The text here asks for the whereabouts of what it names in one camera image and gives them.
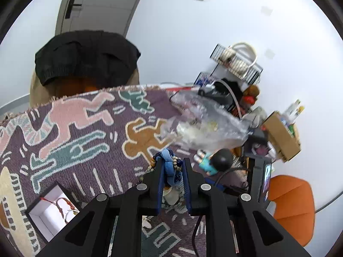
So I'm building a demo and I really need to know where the grey door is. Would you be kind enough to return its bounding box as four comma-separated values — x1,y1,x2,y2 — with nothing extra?
55,0,151,37

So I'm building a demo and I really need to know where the bundle of pens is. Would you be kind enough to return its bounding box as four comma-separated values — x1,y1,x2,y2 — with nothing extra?
283,99,306,125

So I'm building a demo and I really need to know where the black-headed teal figurine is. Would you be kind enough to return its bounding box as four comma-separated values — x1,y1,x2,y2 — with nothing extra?
193,148,234,177

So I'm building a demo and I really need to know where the black cable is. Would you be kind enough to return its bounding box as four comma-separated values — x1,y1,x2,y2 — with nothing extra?
191,215,205,257

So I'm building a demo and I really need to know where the white cable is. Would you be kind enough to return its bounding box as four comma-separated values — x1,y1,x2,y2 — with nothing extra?
230,42,258,68

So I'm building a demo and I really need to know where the red string bracelet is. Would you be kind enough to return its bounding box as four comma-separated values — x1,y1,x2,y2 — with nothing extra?
40,197,80,224

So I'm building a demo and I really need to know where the cardboard box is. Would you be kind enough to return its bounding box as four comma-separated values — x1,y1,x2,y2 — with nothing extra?
261,111,302,163

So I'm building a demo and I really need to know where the brown stuffed toy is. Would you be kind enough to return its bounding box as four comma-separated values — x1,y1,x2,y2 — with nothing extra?
239,85,261,110

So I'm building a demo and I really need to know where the blue printed box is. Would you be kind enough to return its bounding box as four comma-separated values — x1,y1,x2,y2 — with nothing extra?
194,71,215,88

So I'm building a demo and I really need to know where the black bag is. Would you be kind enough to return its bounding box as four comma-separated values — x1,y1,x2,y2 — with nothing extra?
214,78,244,111

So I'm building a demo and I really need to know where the brown chair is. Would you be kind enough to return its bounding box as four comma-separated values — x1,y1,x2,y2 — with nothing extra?
29,68,140,108

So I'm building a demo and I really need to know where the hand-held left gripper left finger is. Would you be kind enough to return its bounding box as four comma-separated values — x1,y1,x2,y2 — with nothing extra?
35,160,164,257

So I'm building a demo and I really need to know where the black jacket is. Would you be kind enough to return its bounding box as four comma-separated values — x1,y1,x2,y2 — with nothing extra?
35,30,141,87

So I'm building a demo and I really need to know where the orange chair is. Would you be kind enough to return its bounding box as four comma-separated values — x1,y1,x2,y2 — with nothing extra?
266,175,316,248

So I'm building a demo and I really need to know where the clear plastic bag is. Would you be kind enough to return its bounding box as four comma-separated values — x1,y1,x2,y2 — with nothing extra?
162,90,251,151

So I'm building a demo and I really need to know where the black device with screen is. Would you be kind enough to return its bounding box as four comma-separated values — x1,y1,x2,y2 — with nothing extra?
242,154,274,202

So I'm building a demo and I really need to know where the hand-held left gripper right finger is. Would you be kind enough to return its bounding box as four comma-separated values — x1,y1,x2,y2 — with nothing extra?
183,158,312,257

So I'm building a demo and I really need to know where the blue beaded toy figure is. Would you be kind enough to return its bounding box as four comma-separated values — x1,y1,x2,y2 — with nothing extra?
149,148,185,206

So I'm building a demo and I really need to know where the black door handle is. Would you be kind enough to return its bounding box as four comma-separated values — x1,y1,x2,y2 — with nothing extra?
66,0,82,19

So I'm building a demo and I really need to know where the white jewelry box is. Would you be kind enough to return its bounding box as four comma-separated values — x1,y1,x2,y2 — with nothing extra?
25,181,81,243

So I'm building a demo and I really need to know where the printed blanket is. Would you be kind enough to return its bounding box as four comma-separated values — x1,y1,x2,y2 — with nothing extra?
0,84,252,257

